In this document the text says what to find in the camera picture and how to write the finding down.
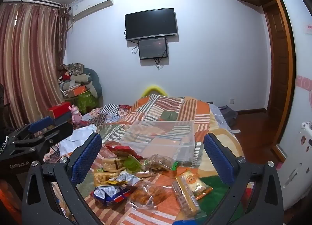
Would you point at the clear orange snack packet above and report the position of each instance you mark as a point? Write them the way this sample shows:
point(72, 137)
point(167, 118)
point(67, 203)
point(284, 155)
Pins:
point(146, 194)

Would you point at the wooden door frame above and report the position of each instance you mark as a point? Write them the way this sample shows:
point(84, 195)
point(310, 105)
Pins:
point(280, 69)

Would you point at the small black wall monitor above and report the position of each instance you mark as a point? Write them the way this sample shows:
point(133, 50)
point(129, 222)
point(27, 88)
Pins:
point(153, 48)

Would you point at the brown cracker packet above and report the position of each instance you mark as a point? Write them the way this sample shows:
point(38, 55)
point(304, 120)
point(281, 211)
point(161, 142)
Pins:
point(111, 164)

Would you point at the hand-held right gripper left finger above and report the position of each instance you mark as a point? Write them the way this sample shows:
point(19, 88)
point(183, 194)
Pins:
point(86, 160)

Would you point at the red snack packet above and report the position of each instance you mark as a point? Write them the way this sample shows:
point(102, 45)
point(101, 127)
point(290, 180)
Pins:
point(119, 149)

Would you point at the orange box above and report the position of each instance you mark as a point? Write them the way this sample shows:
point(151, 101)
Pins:
point(78, 91)

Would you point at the white wall outlet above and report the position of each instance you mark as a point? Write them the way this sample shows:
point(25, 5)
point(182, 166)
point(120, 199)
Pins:
point(232, 100)

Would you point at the long wafer packet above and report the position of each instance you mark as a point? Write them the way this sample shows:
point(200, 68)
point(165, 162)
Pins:
point(185, 200)

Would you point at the yellow round object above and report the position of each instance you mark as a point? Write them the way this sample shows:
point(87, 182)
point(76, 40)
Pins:
point(147, 91)

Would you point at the person's left forearm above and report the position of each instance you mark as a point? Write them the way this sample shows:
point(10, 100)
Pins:
point(6, 191)

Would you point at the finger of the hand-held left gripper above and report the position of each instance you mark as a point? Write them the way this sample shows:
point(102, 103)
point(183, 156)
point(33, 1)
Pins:
point(40, 124)
point(61, 130)

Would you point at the small biscuit packet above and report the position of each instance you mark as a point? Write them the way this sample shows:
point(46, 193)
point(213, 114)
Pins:
point(143, 173)

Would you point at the light blue cloth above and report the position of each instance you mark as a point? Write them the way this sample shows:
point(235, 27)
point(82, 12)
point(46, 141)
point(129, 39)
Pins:
point(80, 133)

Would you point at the black box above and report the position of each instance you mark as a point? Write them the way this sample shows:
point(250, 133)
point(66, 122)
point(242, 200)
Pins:
point(62, 118)

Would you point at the dark bag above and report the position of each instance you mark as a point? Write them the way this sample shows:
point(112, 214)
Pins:
point(229, 115)

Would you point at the red box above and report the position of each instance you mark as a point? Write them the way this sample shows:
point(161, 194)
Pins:
point(59, 109)

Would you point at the clear nut bag green clip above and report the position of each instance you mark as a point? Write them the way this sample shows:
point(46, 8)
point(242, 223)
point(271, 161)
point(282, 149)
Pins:
point(158, 163)

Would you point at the pink plush toy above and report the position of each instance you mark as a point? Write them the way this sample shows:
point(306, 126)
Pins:
point(76, 115)

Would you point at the striped red curtain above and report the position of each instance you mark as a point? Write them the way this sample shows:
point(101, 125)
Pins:
point(29, 57)

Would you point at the blue snack packet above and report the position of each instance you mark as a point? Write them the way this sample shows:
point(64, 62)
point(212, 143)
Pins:
point(107, 193)

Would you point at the clear plastic storage box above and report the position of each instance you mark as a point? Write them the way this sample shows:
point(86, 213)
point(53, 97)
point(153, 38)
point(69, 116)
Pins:
point(158, 139)

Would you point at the white air conditioner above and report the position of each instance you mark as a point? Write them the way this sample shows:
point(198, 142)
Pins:
point(92, 3)

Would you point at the pink wall switch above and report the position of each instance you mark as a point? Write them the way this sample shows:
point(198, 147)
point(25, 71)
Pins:
point(308, 29)

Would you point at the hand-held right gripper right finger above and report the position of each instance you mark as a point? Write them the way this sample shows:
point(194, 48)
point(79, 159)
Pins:
point(218, 160)

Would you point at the black wall television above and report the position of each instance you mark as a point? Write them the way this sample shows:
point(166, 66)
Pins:
point(150, 24)

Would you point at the lime green snack packet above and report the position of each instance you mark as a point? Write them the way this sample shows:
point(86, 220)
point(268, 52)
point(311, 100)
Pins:
point(132, 165)

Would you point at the white and yellow snack packet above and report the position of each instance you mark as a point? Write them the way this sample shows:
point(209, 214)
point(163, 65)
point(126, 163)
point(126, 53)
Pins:
point(124, 180)

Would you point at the green box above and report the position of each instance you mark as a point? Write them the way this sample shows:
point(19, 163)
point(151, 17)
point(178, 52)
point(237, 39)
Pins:
point(85, 100)

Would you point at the yellow cake packet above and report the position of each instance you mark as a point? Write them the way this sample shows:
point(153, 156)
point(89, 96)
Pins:
point(195, 183)

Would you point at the pile of cushions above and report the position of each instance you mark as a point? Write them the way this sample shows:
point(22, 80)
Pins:
point(85, 79)

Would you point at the white door with stickers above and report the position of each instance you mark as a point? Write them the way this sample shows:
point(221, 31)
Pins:
point(297, 93)

